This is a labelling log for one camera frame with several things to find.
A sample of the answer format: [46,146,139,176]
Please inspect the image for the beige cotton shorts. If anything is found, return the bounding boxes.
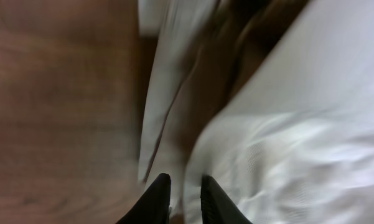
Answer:
[138,0,374,223]

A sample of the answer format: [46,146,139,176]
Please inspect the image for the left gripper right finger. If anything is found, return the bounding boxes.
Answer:
[200,175,252,224]

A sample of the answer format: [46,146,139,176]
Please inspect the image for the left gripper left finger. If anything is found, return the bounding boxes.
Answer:
[116,173,171,224]

